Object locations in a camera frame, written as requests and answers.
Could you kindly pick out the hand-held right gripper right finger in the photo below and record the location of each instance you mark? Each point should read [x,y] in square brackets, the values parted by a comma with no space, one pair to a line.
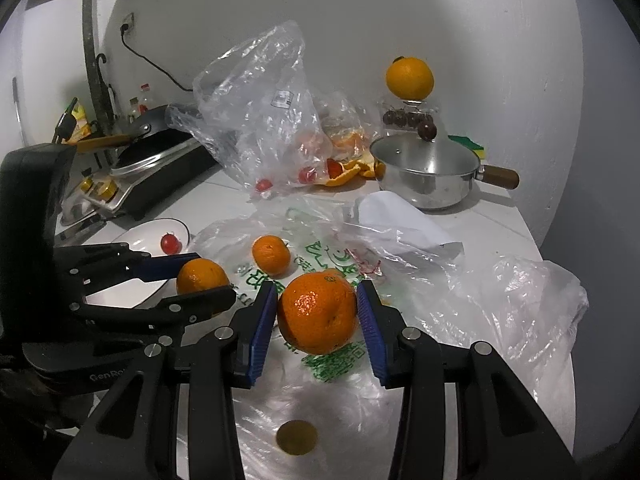
[371,332]

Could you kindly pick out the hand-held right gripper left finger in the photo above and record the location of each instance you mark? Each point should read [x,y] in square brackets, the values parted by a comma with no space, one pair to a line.
[261,332]

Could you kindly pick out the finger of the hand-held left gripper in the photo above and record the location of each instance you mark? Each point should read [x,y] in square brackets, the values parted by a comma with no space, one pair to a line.
[200,304]
[165,266]

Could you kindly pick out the red cherry tomato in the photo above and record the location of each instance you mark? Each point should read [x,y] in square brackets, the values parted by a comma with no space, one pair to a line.
[170,243]
[263,185]
[307,175]

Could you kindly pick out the white round plate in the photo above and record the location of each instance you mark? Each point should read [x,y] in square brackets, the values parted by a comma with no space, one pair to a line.
[142,235]

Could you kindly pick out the large mandarin orange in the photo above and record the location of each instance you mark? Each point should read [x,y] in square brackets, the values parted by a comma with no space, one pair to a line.
[315,312]

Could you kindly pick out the green printed plastic bag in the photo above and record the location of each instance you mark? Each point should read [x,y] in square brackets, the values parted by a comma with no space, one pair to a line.
[450,320]

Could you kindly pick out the steel cleaver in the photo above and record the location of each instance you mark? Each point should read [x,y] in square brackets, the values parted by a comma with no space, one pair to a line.
[82,228]

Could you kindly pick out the induction cooker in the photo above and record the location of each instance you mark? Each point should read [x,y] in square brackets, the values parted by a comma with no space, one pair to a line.
[165,180]

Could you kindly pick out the yellow detergent bottle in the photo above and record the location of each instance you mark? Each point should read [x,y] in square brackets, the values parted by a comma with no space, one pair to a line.
[80,127]

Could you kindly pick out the small yellow fruit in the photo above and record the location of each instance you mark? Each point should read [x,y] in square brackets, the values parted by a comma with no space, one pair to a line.
[297,437]

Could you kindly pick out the white paper tissue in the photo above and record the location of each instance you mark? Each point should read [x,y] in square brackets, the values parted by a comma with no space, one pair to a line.
[395,215]

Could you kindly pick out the small clear bottle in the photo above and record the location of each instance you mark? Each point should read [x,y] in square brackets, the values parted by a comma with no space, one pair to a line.
[133,109]

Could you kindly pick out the red capped bottle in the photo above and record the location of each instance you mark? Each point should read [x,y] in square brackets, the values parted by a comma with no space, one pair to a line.
[144,99]

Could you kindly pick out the grey vertical pipe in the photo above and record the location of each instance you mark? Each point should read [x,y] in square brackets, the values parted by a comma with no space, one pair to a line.
[92,60]

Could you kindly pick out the orange peel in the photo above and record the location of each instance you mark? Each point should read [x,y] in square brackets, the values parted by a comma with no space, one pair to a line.
[342,172]

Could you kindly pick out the clear plastic bag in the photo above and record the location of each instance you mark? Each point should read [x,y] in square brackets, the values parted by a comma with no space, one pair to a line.
[260,110]

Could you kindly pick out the pot lid brown knob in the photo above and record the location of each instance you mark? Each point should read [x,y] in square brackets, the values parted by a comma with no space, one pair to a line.
[420,155]

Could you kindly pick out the green yellow sponge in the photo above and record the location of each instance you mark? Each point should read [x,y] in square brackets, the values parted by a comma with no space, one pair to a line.
[467,141]

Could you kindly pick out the clear box of dark cherries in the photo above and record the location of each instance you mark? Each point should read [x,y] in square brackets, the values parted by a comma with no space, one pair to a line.
[400,119]

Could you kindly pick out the orange with green stem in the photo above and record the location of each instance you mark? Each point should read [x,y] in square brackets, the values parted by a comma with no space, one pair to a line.
[409,77]

